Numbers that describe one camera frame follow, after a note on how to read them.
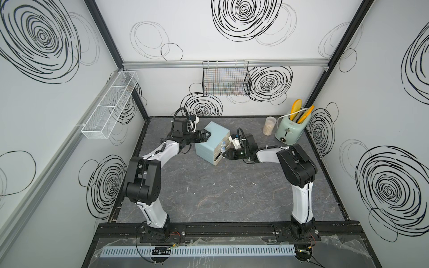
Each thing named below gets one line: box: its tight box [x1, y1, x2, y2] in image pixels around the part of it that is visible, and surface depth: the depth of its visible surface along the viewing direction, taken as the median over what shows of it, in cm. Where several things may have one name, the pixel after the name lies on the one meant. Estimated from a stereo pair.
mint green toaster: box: [275, 109, 311, 146], surface depth 99 cm
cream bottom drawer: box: [213, 151, 223, 166], surface depth 96 cm
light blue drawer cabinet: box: [194, 121, 231, 166], surface depth 92 cm
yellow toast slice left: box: [289, 98, 303, 121], surface depth 100 cm
